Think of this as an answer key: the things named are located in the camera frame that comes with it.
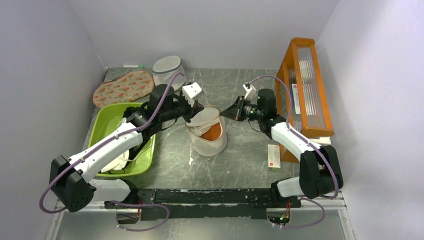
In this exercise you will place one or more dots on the white mesh laundry bag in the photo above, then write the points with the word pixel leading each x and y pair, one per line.
pixel 164 69

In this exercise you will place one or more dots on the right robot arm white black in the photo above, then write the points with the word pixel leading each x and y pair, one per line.
pixel 319 174

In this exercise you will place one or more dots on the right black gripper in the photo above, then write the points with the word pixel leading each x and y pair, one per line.
pixel 235 112

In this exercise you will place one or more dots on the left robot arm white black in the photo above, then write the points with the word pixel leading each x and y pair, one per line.
pixel 72 179

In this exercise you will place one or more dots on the orange bra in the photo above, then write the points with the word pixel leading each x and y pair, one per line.
pixel 214 133

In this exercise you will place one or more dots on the orange wooden rack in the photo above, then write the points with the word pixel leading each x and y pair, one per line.
pixel 303 91

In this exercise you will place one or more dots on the floral patterned fabric pad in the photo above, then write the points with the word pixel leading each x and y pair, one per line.
pixel 124 89

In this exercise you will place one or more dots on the beige mesh laundry bag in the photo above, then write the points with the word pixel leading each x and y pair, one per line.
pixel 202 123

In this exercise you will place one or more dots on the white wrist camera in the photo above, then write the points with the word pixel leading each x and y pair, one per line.
pixel 192 92
pixel 250 91

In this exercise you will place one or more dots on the small white red box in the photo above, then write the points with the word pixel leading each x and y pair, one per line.
pixel 273 156

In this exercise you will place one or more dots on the green plastic basin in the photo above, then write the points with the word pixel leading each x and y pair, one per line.
pixel 105 120

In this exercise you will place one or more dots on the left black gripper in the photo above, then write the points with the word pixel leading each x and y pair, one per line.
pixel 196 108

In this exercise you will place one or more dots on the green white marker pen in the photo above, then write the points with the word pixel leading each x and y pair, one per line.
pixel 133 66

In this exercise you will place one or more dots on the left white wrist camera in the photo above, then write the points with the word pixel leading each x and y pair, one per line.
pixel 192 92

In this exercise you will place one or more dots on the white bras in basin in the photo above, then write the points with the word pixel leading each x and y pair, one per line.
pixel 122 162

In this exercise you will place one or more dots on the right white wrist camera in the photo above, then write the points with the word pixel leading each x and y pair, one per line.
pixel 250 91

